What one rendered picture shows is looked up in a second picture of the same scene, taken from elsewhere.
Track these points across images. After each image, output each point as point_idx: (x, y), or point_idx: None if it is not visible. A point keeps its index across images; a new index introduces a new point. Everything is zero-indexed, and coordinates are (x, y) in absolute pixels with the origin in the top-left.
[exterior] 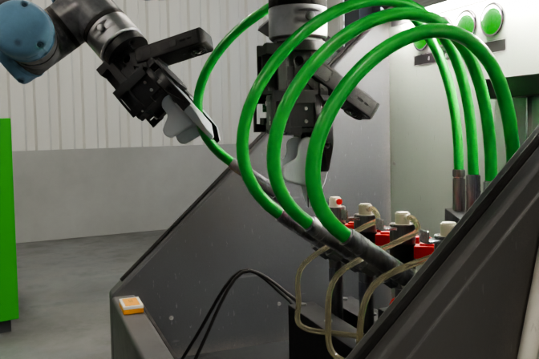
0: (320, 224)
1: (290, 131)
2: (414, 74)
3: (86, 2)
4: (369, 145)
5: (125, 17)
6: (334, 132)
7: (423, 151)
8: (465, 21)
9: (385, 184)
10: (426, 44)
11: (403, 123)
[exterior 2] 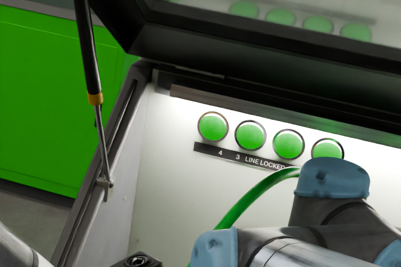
0: None
1: None
2: (191, 159)
3: (3, 264)
4: (122, 230)
5: (45, 260)
6: (106, 236)
7: (193, 240)
8: (294, 143)
9: None
10: (222, 139)
11: (162, 203)
